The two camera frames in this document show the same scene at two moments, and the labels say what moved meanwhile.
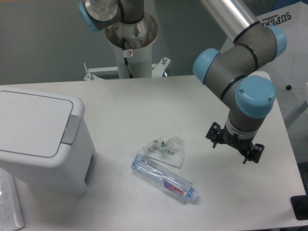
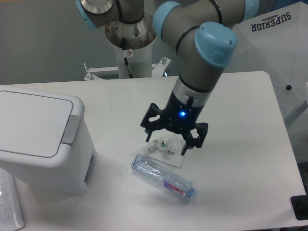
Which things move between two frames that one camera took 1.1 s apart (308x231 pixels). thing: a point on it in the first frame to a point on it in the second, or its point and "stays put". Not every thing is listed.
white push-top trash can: x=45 y=139 stays put
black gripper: x=217 y=134 to x=181 y=113
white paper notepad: x=11 y=216 stays put
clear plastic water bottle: x=164 y=178 stays put
